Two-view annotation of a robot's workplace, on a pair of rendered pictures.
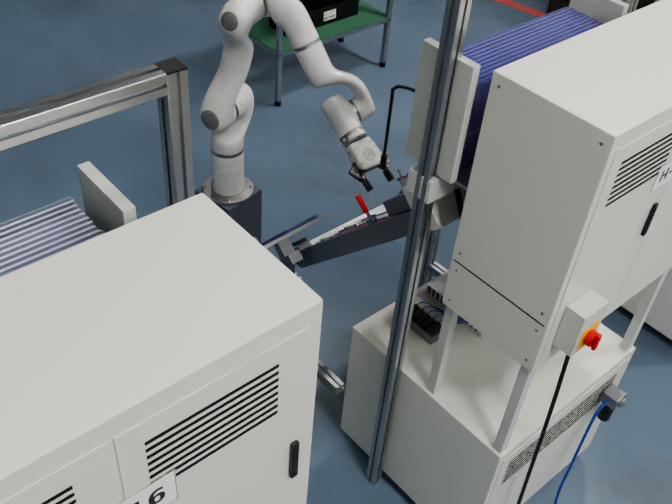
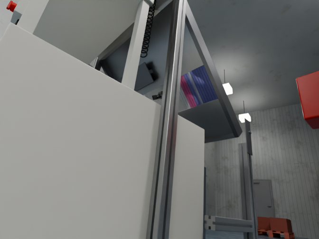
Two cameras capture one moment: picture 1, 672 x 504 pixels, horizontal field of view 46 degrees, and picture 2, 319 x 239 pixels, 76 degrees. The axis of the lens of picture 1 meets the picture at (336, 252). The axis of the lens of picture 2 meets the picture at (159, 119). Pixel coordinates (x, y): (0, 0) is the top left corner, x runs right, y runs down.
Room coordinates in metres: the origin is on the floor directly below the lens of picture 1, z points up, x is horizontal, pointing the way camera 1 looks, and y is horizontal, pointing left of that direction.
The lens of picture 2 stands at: (2.17, -1.31, 0.31)
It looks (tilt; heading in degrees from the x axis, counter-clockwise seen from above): 24 degrees up; 93
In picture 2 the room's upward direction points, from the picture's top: 7 degrees clockwise
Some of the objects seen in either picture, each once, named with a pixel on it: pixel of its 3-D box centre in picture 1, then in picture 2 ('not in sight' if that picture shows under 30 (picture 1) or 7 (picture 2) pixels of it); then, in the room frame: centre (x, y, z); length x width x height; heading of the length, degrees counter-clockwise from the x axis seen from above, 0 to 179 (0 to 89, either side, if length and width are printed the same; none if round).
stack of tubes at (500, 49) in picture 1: (513, 86); not in sight; (1.87, -0.42, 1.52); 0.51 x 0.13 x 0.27; 134
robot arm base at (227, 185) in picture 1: (227, 169); not in sight; (2.39, 0.43, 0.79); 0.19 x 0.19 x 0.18
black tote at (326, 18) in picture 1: (314, 11); not in sight; (4.62, 0.27, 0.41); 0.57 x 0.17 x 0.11; 134
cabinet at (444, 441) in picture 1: (477, 395); (64, 202); (1.83, -0.55, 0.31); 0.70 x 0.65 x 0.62; 134
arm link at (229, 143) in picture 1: (231, 116); not in sight; (2.42, 0.42, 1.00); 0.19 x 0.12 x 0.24; 157
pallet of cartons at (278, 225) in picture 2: not in sight; (273, 226); (5.73, 5.95, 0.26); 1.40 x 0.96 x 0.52; 53
